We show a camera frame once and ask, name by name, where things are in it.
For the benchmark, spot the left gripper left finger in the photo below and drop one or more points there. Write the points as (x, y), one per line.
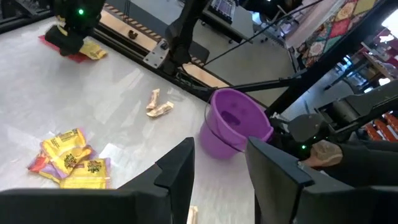
(174, 186)

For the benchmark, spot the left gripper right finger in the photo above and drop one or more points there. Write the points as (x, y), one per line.
(273, 186)

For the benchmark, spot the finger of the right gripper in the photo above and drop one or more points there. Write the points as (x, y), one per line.
(73, 46)
(52, 35)

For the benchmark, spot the red candy packet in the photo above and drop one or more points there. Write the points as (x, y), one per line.
(74, 56)
(35, 164)

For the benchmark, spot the yellow Sour Patch candy packet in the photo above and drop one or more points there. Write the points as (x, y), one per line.
(73, 160)
(94, 51)
(63, 141)
(88, 174)

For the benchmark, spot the person's forearm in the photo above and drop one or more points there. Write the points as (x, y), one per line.
(367, 161)

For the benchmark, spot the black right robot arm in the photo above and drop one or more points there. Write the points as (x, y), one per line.
(183, 31)

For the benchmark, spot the white Whoppers candy packet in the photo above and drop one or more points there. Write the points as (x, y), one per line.
(160, 109)
(153, 99)
(192, 215)

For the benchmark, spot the wooden side board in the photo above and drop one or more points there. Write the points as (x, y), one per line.
(124, 28)

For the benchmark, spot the small dark object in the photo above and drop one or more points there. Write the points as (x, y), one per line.
(133, 34)

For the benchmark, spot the person's hand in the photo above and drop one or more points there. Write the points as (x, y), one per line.
(323, 154)

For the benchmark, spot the large purple bucket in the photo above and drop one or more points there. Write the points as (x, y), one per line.
(233, 124)

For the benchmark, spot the orange striped object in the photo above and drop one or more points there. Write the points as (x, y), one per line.
(382, 127)

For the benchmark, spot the black hazard-striped floor mat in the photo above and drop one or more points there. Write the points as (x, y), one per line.
(200, 51)

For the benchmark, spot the black diagonal beam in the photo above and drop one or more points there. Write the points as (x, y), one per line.
(326, 59)

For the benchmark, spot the black keyboard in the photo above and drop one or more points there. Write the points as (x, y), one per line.
(222, 7)

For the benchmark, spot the colourful patchwork quilt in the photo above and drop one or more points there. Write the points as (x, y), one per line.
(335, 28)

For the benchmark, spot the silver metal bracket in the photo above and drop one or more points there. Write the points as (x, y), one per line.
(157, 54)

